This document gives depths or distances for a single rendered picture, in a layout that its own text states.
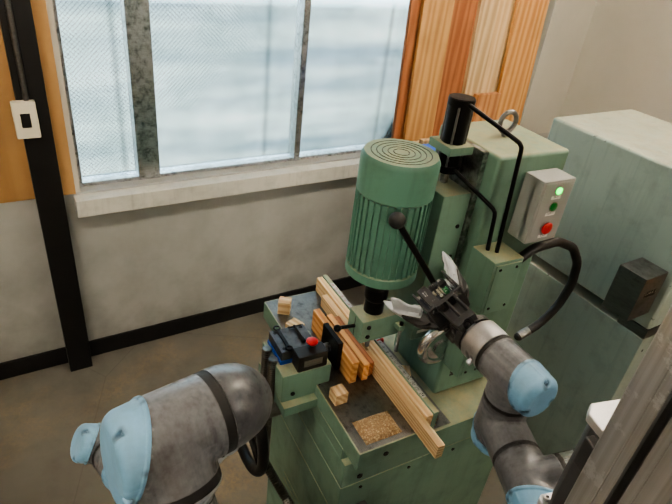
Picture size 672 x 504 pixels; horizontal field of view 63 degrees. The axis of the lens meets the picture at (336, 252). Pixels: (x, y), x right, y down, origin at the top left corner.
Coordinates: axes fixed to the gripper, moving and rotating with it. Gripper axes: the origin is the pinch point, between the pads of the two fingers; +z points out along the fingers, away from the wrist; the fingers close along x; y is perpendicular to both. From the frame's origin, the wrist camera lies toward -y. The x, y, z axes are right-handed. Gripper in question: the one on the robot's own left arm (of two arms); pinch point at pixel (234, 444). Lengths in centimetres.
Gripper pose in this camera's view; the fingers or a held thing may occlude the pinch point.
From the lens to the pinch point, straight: 137.2
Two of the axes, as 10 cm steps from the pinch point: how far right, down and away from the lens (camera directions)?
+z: 7.1, 2.8, 6.4
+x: 4.6, 5.1, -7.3
